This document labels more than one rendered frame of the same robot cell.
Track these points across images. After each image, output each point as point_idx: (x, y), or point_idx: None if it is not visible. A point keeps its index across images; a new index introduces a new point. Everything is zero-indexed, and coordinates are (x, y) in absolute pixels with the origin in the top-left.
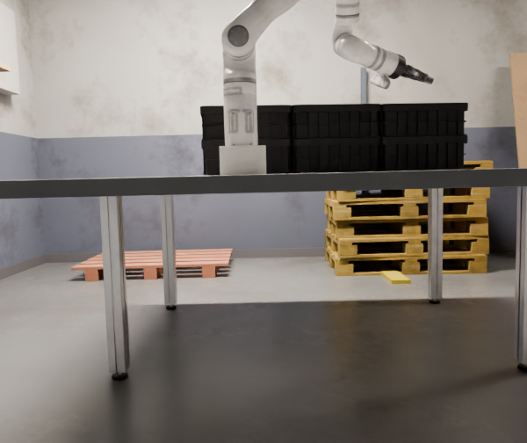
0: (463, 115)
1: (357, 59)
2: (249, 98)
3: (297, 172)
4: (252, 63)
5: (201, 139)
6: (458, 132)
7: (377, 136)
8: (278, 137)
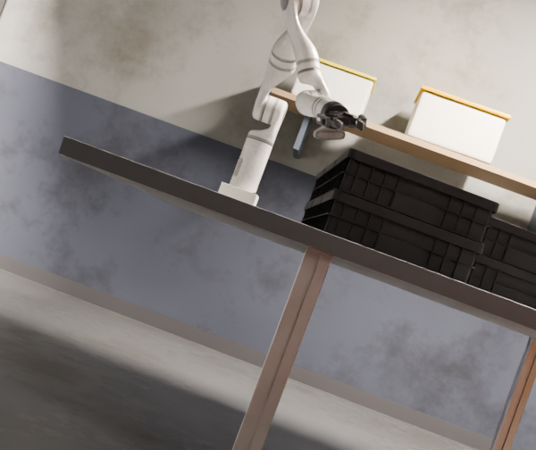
0: (348, 165)
1: (303, 112)
2: (244, 149)
3: None
4: (271, 126)
5: None
6: (339, 187)
7: (323, 195)
8: (313, 199)
